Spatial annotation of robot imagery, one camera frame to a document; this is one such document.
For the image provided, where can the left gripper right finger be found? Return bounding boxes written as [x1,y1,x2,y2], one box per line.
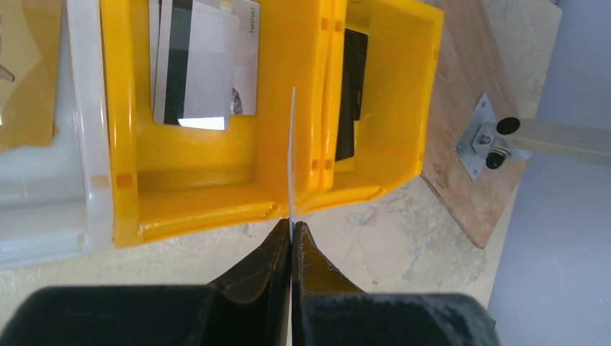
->
[292,222,500,345]

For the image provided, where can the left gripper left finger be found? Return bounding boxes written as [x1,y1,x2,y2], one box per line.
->
[1,219,290,345]

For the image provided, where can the silver white card with portrait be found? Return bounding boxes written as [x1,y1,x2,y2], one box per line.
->
[287,86,297,244]

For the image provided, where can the silver card in yellow bin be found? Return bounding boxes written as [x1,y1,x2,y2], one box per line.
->
[148,1,260,130]

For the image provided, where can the black card in yellow bin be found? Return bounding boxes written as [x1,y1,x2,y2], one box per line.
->
[335,29,368,161]

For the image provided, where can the gold cards in white bin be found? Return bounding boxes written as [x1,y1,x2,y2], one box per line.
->
[1,0,63,152]

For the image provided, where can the middle yellow plastic bin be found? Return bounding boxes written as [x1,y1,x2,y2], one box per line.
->
[99,1,334,247]

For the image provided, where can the yellow plastic bin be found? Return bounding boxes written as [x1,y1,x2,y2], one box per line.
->
[295,1,444,213]
[99,1,334,247]

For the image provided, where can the white plastic bin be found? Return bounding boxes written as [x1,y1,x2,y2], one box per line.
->
[1,1,115,269]

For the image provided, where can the right yellow plastic bin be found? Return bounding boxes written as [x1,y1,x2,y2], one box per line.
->
[295,1,444,213]

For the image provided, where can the plywood board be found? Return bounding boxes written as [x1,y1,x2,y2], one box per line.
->
[422,1,526,249]

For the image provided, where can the metal mounting bracket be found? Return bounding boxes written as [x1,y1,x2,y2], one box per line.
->
[454,93,532,182]

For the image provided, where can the blue grey network switch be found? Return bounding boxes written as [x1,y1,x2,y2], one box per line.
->
[496,117,610,167]

